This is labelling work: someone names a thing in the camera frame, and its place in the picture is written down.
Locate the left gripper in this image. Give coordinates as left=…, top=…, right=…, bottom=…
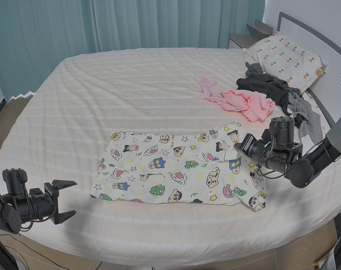
left=28, top=180, right=78, bottom=225

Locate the bed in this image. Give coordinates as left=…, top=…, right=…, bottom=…
left=0, top=11, right=341, bottom=264

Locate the white printed pyjama top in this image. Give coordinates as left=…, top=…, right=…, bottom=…
left=91, top=122, right=268, bottom=212

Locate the grey bedside table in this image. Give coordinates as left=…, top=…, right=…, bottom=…
left=229, top=19, right=273, bottom=50

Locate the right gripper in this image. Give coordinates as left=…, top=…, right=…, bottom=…
left=234, top=133, right=269, bottom=165

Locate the pink garment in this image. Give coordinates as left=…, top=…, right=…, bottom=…
left=200, top=75, right=275, bottom=123

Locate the pile of clothes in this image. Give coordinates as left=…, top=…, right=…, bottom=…
left=236, top=62, right=323, bottom=146

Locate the blue-green curtain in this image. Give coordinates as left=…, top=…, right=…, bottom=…
left=0, top=0, right=100, bottom=101
left=90, top=0, right=268, bottom=51

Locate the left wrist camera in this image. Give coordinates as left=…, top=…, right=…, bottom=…
left=29, top=188, right=46, bottom=202

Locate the white printed pillow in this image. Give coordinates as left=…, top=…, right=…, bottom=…
left=245, top=32, right=328, bottom=93

